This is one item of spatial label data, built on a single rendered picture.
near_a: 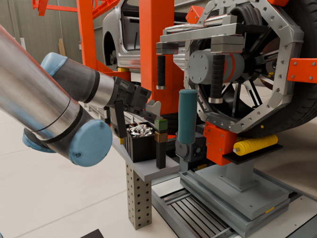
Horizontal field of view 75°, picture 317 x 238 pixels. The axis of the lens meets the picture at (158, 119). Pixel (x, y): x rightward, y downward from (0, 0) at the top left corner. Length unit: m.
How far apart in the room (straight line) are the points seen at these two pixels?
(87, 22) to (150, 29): 1.95
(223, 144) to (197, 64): 0.38
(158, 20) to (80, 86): 0.88
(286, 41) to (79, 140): 0.67
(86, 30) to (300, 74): 2.75
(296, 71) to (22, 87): 0.71
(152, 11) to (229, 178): 1.03
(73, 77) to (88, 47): 2.63
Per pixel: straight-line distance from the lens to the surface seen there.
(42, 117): 0.35
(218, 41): 0.67
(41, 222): 1.45
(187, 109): 0.96
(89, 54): 3.13
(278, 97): 0.80
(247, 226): 1.12
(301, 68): 0.77
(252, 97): 0.99
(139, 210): 1.19
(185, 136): 1.00
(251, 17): 0.75
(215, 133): 1.00
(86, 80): 0.52
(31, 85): 0.33
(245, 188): 1.21
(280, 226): 1.31
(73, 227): 1.35
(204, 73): 0.81
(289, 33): 0.79
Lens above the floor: 0.89
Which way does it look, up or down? 17 degrees down
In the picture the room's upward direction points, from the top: straight up
